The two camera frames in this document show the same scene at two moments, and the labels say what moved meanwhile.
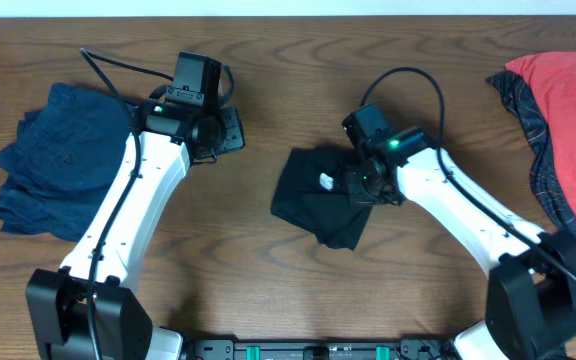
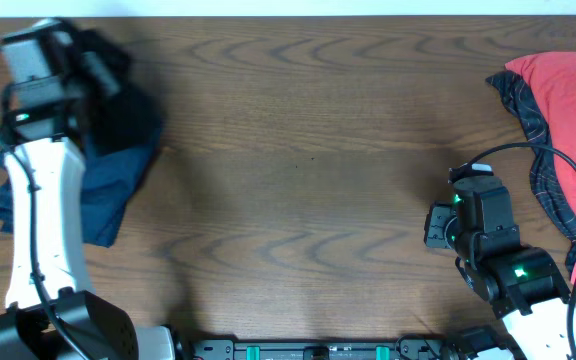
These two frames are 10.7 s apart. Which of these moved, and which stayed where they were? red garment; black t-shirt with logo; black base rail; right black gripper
Moved: right black gripper; black t-shirt with logo
Stayed: black base rail; red garment
